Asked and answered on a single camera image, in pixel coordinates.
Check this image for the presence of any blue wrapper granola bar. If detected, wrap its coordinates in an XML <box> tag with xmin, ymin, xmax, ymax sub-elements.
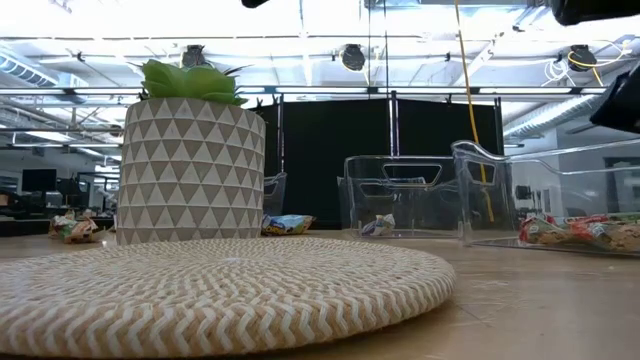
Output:
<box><xmin>261</xmin><ymin>213</ymin><xmax>317</xmax><ymax>237</ymax></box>

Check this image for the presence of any oatmeal bar white blue wrapper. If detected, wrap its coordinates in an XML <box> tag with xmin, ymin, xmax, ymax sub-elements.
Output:
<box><xmin>360</xmin><ymin>213</ymin><xmax>396</xmax><ymax>237</ymax></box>

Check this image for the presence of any red green wrapper granola bar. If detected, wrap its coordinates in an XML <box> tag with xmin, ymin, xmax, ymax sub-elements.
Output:
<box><xmin>568</xmin><ymin>213</ymin><xmax>640</xmax><ymax>253</ymax></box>
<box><xmin>518</xmin><ymin>213</ymin><xmax>574</xmax><ymax>246</ymax></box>

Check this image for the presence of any green tan wrapper bar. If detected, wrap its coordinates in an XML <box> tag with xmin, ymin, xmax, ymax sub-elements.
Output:
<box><xmin>48</xmin><ymin>210</ymin><xmax>101</xmax><ymax>245</ymax></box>

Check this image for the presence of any wide black partition panel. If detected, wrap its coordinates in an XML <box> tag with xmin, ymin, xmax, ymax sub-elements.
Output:
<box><xmin>282</xmin><ymin>99</ymin><xmax>393</xmax><ymax>230</ymax></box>

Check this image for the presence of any small clear plastic bin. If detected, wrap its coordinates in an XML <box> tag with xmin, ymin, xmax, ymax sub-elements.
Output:
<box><xmin>263</xmin><ymin>172</ymin><xmax>288</xmax><ymax>217</ymax></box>

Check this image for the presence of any narrow black partition panel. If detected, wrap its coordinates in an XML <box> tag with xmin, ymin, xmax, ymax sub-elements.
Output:
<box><xmin>248</xmin><ymin>102</ymin><xmax>284</xmax><ymax>177</ymax></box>

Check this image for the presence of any white grey triangle-pattern pot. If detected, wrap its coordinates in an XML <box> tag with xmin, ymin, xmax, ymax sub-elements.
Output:
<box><xmin>115</xmin><ymin>97</ymin><xmax>267</xmax><ymax>246</ymax></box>

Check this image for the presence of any round woven beige placemat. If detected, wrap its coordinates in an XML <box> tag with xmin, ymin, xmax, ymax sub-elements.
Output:
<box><xmin>0</xmin><ymin>237</ymin><xmax>457</xmax><ymax>359</ymax></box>

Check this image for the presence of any green artificial succulent plant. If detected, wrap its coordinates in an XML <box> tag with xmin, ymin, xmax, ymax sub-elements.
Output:
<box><xmin>128</xmin><ymin>58</ymin><xmax>250</xmax><ymax>107</ymax></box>

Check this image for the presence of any large clear plastic bin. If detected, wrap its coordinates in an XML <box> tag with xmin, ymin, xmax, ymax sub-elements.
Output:
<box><xmin>451</xmin><ymin>138</ymin><xmax>640</xmax><ymax>259</ymax></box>

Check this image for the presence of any black computer monitor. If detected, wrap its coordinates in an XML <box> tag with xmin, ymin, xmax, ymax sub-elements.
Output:
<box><xmin>21</xmin><ymin>168</ymin><xmax>58</xmax><ymax>194</ymax></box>

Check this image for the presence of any metal partition post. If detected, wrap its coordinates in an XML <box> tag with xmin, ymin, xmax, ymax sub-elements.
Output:
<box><xmin>388</xmin><ymin>90</ymin><xmax>400</xmax><ymax>157</ymax></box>

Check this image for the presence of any clear plastic bin with handles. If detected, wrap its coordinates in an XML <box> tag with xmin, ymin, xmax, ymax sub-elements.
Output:
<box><xmin>338</xmin><ymin>154</ymin><xmax>466</xmax><ymax>240</ymax></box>

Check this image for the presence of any black ceiling cable reel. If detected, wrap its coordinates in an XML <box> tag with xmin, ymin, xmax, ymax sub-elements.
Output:
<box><xmin>180</xmin><ymin>43</ymin><xmax>209</xmax><ymax>70</ymax></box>
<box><xmin>341</xmin><ymin>43</ymin><xmax>367</xmax><ymax>72</ymax></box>

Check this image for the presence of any long yellow hanging cable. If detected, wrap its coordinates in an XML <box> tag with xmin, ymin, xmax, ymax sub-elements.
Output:
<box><xmin>453</xmin><ymin>0</ymin><xmax>495</xmax><ymax>224</ymax></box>

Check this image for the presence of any silver ventilation duct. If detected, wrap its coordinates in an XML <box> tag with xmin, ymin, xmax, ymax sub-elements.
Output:
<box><xmin>502</xmin><ymin>93</ymin><xmax>601</xmax><ymax>140</ymax></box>

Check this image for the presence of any white cable bundle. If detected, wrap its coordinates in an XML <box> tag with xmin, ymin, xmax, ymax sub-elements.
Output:
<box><xmin>543</xmin><ymin>58</ymin><xmax>572</xmax><ymax>87</ymax></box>

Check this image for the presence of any black reel with yellow cable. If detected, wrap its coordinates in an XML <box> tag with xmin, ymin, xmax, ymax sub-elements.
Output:
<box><xmin>568</xmin><ymin>43</ymin><xmax>598</xmax><ymax>73</ymax></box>

